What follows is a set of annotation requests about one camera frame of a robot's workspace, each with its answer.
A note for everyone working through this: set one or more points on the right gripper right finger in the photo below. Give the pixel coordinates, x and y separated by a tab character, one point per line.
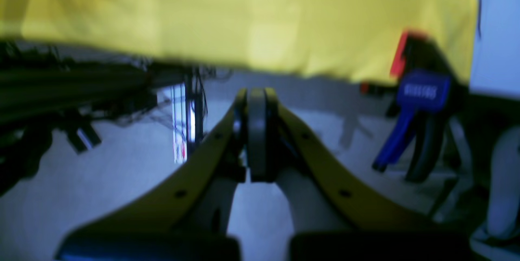
321	192

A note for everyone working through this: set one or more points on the yellow table cloth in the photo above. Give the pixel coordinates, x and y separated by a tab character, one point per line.
352	40

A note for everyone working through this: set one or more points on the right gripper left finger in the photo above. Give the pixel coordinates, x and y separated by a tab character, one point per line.
198	196

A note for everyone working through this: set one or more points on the blue black clamp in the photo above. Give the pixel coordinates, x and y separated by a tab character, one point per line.
425	98

